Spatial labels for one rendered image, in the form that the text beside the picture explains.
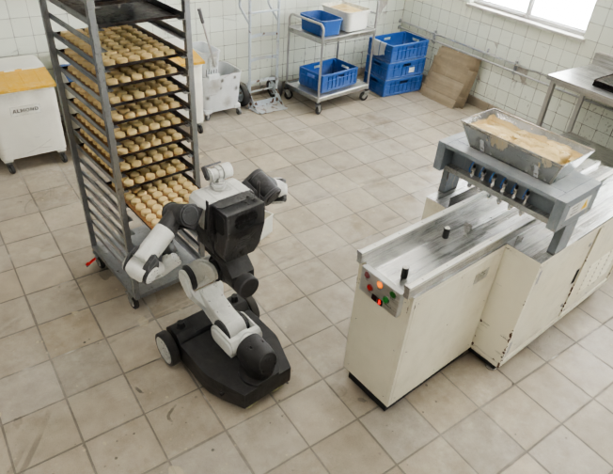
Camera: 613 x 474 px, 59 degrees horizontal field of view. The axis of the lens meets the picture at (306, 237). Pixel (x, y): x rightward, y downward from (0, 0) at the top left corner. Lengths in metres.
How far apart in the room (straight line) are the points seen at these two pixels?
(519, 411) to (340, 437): 0.99
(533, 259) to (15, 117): 3.89
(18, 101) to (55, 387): 2.47
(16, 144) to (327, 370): 3.17
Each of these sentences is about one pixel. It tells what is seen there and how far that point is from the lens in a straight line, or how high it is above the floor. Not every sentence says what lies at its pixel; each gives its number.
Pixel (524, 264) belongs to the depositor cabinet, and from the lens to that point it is 2.84.
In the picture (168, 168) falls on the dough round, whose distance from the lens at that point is 3.07.
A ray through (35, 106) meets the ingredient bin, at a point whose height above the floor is 0.55.
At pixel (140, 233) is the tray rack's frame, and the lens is 3.85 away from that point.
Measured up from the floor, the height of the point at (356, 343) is 0.32.
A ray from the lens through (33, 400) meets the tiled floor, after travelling 3.18.
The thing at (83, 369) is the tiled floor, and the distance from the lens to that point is 3.23.
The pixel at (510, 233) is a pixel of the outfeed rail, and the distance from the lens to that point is 2.82.
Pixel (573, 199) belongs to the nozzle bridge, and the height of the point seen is 1.18.
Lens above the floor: 2.37
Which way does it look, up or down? 36 degrees down
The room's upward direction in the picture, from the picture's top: 5 degrees clockwise
